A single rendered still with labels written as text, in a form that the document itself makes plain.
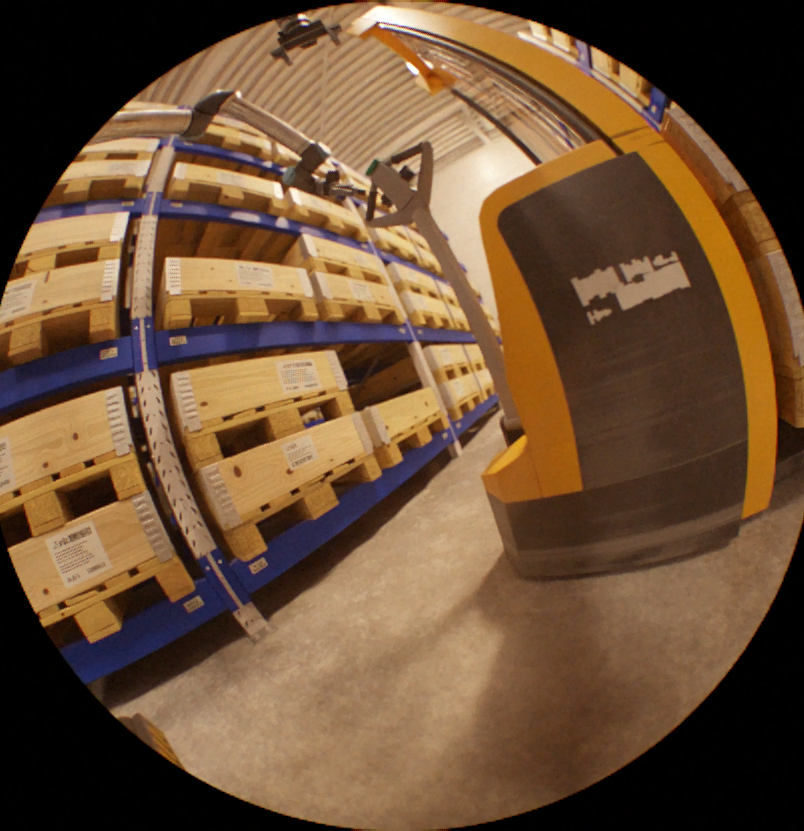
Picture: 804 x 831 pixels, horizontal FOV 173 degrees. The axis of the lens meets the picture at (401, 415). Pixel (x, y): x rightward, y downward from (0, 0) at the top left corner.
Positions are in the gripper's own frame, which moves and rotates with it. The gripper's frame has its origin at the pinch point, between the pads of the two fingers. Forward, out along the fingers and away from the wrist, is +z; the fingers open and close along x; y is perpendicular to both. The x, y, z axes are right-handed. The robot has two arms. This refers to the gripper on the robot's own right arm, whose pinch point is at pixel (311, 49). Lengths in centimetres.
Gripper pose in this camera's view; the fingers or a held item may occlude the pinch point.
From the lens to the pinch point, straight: 97.0
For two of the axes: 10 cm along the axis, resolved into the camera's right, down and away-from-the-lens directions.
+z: 3.3, 8.3, 4.4
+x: 9.4, -2.5, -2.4
